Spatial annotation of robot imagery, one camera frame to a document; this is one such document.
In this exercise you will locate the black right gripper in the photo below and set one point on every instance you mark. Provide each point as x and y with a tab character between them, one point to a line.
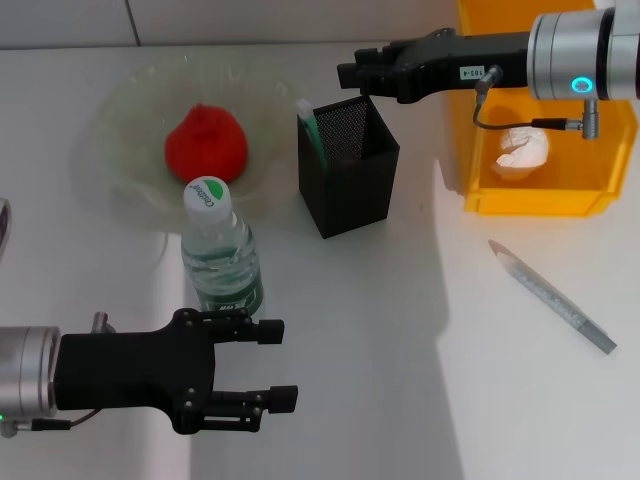
440	65

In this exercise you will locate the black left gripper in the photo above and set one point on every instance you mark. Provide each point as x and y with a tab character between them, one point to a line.
125	372

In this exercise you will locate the mint green pen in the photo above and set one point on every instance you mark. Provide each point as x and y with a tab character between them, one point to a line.
312	130

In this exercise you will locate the clear green-label water bottle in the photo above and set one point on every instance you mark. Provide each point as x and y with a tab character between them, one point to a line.
222	270

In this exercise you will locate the red knitted orange fruit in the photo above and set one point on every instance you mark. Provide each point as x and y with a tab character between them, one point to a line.
207	145

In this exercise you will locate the white paper ball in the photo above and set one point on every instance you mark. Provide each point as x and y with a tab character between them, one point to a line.
522	155

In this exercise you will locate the black mesh pen holder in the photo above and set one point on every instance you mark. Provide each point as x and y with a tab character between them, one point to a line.
350	200

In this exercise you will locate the clear glass fruit plate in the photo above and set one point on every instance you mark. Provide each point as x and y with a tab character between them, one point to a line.
125	125

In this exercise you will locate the yellow plastic bin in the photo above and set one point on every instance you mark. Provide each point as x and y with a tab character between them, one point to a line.
575	170

